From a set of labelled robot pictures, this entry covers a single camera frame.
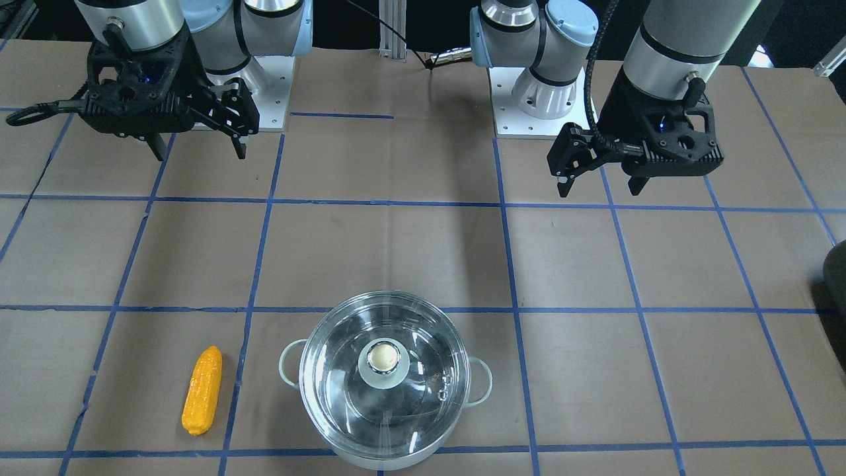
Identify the pale green electric pot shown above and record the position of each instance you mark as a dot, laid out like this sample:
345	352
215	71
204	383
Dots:
386	456

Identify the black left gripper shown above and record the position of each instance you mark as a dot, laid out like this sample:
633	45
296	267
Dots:
616	104

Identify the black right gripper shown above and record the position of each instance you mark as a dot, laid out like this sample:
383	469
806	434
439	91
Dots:
192	74

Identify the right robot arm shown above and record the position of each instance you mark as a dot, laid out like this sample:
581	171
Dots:
227	34

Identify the aluminium frame post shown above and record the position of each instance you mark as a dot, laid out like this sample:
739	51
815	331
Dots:
392	16

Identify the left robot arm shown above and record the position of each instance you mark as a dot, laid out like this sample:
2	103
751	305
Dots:
554	42

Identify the yellow corn cob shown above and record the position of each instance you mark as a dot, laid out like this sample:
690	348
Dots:
202	396

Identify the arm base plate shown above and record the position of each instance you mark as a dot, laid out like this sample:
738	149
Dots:
269	79
535	119

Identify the glass pot lid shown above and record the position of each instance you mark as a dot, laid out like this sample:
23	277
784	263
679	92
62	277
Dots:
384	373

